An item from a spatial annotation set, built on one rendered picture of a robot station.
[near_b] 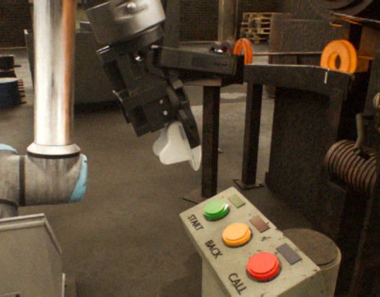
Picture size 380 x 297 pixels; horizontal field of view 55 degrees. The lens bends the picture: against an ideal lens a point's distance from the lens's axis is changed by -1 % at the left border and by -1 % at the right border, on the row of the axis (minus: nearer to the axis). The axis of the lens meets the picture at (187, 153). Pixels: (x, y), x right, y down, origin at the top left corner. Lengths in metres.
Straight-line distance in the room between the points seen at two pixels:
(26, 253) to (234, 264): 0.60
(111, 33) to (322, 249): 0.49
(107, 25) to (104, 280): 1.10
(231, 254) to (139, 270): 0.94
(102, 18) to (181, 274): 1.11
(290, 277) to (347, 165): 0.71
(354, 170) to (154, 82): 0.77
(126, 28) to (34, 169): 0.73
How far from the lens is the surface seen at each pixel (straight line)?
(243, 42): 2.01
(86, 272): 1.47
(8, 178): 1.10
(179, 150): 0.51
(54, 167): 1.09
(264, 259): 0.49
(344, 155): 1.16
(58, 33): 1.08
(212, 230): 0.57
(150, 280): 1.40
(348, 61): 1.39
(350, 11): 1.37
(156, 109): 0.47
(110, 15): 0.44
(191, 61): 0.48
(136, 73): 0.48
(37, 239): 0.96
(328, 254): 0.68
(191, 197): 1.89
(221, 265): 0.52
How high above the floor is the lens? 0.91
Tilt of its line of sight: 21 degrees down
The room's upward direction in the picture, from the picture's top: straight up
